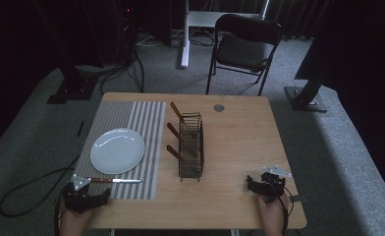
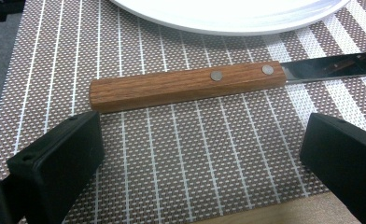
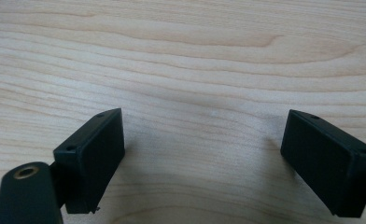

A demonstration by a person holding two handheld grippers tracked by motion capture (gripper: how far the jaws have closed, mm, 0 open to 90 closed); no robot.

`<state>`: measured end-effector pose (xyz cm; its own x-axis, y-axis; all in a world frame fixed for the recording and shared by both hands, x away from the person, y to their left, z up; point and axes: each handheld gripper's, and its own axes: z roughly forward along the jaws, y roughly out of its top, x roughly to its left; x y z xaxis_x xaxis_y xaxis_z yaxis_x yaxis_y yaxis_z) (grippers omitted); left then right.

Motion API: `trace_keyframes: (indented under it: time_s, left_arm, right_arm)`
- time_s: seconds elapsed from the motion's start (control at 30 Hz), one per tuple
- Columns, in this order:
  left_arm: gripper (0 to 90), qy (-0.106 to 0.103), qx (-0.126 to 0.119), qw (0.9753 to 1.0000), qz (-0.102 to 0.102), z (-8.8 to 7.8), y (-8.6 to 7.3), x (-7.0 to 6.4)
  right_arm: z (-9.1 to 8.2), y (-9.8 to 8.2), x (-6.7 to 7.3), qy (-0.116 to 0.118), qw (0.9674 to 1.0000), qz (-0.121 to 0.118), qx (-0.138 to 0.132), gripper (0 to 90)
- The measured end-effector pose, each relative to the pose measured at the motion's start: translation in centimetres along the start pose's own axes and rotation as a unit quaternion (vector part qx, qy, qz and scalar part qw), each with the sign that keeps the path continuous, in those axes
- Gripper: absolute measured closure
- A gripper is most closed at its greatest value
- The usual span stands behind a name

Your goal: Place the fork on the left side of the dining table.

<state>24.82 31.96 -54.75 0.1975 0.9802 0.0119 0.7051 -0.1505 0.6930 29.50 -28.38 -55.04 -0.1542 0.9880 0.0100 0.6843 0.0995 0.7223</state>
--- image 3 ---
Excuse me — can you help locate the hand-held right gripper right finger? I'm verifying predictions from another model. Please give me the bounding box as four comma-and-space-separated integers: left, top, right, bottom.
279, 109, 366, 218

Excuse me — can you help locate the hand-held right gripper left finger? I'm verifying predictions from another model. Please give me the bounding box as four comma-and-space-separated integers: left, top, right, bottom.
52, 107, 126, 215

